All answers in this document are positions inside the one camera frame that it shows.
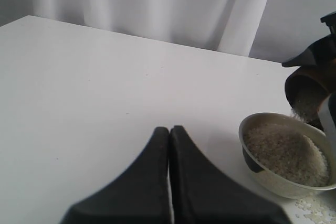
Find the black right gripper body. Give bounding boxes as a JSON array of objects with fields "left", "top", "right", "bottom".
[{"left": 320, "top": 12, "right": 336, "bottom": 35}]

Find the rice in cream bowl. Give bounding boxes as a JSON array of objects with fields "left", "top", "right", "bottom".
[{"left": 244, "top": 123, "right": 330, "bottom": 187}]

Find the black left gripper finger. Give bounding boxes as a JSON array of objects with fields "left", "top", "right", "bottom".
[
  {"left": 169, "top": 126, "right": 290, "bottom": 223},
  {"left": 281, "top": 35, "right": 335, "bottom": 67},
  {"left": 318, "top": 95, "right": 336, "bottom": 143},
  {"left": 61, "top": 127, "right": 171, "bottom": 223}
]

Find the brown wooden cup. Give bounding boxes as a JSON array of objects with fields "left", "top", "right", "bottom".
[{"left": 285, "top": 64, "right": 335, "bottom": 130}]

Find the white backdrop curtain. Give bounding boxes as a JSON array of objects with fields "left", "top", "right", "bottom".
[{"left": 1, "top": 0, "right": 335, "bottom": 62}]

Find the rice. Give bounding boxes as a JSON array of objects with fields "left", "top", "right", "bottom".
[
  {"left": 244, "top": 123, "right": 330, "bottom": 187},
  {"left": 295, "top": 194, "right": 335, "bottom": 223},
  {"left": 292, "top": 89, "right": 320, "bottom": 123}
]

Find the spilled rice on table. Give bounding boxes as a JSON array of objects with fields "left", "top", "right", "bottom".
[{"left": 295, "top": 194, "right": 335, "bottom": 223}]

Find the cream ceramic bowl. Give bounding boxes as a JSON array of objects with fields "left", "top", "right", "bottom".
[{"left": 238, "top": 113, "right": 335, "bottom": 199}]

